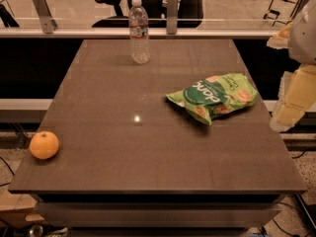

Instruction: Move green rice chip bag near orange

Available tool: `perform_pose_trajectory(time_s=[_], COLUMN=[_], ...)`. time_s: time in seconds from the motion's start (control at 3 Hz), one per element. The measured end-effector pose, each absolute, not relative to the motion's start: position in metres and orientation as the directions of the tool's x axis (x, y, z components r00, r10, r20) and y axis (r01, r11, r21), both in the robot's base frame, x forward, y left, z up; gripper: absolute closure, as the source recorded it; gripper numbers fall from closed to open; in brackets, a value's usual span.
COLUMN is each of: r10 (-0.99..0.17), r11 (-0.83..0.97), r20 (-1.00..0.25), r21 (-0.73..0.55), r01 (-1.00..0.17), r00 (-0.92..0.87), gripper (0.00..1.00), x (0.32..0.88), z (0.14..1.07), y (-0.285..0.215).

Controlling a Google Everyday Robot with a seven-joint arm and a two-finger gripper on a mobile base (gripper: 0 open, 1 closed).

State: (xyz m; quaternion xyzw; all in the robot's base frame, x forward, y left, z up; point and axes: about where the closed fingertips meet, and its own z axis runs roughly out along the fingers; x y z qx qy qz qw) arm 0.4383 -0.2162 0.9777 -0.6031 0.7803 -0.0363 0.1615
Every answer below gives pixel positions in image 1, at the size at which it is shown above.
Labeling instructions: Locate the orange fruit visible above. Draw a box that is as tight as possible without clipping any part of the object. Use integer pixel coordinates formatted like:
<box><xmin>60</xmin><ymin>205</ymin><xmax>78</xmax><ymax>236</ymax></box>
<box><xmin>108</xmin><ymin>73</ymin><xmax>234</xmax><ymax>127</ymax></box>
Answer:
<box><xmin>30</xmin><ymin>131</ymin><xmax>59</xmax><ymax>160</ymax></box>

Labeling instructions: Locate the metal bracket post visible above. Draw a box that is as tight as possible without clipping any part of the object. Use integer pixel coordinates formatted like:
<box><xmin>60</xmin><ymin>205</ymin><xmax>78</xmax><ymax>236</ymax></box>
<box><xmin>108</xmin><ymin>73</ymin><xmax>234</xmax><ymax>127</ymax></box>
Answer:
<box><xmin>32</xmin><ymin>0</ymin><xmax>57</xmax><ymax>34</ymax></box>
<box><xmin>166</xmin><ymin>0</ymin><xmax>178</xmax><ymax>35</ymax></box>

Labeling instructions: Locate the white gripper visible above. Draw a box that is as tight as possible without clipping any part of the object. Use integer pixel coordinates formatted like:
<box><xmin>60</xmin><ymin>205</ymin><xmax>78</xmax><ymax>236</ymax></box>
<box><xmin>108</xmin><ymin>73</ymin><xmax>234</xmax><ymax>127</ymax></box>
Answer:
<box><xmin>267</xmin><ymin>0</ymin><xmax>316</xmax><ymax>132</ymax></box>

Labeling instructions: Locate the left metal bracket post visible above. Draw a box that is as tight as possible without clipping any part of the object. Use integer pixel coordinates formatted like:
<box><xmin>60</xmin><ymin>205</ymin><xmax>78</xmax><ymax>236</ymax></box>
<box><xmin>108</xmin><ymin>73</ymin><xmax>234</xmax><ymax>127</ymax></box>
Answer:
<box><xmin>32</xmin><ymin>0</ymin><xmax>57</xmax><ymax>34</ymax></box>

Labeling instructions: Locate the clear plastic water bottle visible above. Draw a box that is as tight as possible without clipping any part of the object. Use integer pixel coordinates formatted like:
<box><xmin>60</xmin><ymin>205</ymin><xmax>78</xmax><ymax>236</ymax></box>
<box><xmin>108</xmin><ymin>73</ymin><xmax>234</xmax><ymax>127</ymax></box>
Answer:
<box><xmin>128</xmin><ymin>0</ymin><xmax>150</xmax><ymax>64</ymax></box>

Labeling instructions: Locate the green rice chip bag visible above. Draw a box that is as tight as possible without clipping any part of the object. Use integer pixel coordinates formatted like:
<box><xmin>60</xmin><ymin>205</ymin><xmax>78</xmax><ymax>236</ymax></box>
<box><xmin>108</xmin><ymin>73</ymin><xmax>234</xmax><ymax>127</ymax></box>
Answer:
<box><xmin>166</xmin><ymin>73</ymin><xmax>258</xmax><ymax>125</ymax></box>

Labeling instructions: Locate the wooden stool frame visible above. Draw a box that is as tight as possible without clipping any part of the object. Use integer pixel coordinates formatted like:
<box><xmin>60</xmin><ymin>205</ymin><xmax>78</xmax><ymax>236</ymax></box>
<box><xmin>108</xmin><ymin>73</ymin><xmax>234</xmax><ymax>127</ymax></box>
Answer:
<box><xmin>263</xmin><ymin>0</ymin><xmax>301</xmax><ymax>26</ymax></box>

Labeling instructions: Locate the right metal bracket post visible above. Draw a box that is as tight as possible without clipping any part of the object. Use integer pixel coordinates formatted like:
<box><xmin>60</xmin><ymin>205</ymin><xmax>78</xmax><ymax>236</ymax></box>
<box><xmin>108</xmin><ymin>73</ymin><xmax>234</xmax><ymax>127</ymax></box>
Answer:
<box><xmin>166</xmin><ymin>0</ymin><xmax>178</xmax><ymax>35</ymax></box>

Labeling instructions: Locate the black office chair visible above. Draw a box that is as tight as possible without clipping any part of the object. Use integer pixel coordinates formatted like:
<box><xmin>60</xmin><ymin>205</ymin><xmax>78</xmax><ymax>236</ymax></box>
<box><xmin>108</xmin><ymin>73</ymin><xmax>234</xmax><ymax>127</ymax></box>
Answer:
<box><xmin>92</xmin><ymin>0</ymin><xmax>203</xmax><ymax>28</ymax></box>

